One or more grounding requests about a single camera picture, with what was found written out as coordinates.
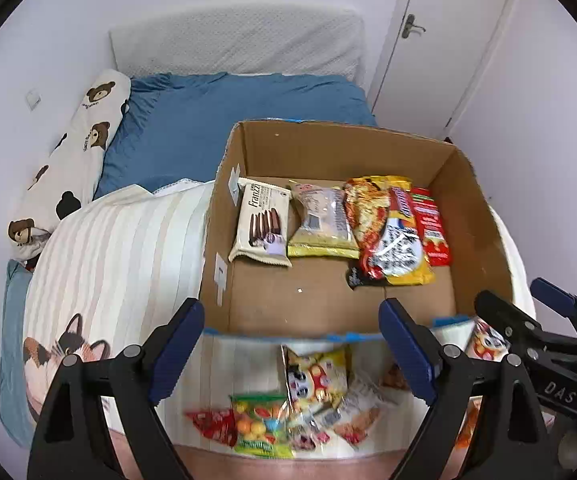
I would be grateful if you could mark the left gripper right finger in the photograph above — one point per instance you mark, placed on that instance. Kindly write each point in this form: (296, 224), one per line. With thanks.
(510, 440)

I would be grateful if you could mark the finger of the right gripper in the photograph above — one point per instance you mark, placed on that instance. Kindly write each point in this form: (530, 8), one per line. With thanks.
(555, 298)
(518, 328)

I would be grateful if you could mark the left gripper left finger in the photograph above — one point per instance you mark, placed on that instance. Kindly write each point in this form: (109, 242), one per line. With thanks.
(72, 439)

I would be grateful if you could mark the orange panda snack packet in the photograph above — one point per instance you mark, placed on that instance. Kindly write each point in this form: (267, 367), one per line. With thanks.
(486, 343)

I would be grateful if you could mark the white cookie packet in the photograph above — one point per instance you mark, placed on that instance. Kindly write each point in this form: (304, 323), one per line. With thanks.
(361, 407)

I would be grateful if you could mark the small red snack packet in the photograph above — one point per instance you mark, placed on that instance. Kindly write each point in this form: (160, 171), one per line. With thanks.
(215, 424)

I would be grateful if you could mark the yellow Sedaap noodle packet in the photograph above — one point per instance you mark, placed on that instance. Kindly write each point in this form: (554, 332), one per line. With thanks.
(379, 211)

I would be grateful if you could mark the green candy packet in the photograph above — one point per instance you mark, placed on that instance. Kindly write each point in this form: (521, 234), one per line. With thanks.
(261, 424)

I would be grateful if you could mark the yellow panda snack packet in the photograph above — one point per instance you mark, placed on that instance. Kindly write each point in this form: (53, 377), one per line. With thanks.
(316, 380)

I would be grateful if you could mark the yellow clear snack packet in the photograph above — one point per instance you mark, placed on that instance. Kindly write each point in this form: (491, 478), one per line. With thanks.
(325, 230)

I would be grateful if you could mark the white chocolate biscuit packet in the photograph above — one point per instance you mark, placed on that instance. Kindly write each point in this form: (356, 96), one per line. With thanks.
(261, 233)

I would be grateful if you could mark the brown cake packet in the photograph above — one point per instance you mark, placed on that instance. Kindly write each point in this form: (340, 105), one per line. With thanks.
(394, 379)

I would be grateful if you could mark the pale green snack packet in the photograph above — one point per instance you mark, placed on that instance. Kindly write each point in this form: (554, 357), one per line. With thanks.
(306, 432)

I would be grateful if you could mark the teal blanket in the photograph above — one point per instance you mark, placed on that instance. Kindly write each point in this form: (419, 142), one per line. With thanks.
(14, 412)

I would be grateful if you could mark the striped pink cat blanket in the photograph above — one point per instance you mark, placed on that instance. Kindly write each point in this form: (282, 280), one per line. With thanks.
(113, 271)

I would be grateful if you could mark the cardboard milk box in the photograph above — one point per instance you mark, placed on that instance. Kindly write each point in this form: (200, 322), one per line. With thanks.
(328, 154)

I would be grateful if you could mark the bear print long pillow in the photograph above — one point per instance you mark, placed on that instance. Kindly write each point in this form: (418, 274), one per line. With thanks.
(69, 177)

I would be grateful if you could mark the blue bed sheet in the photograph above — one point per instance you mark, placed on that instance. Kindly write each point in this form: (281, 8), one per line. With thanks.
(176, 127)

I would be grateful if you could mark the white door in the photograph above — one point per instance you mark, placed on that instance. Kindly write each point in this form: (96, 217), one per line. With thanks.
(427, 76)

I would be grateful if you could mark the grey quilted pillow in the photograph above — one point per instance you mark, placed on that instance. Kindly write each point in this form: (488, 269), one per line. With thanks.
(248, 38)

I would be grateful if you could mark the metal door handle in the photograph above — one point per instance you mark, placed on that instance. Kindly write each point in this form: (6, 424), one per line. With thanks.
(411, 26)

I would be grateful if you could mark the white wall switch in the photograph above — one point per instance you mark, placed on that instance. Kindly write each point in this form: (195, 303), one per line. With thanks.
(32, 98)

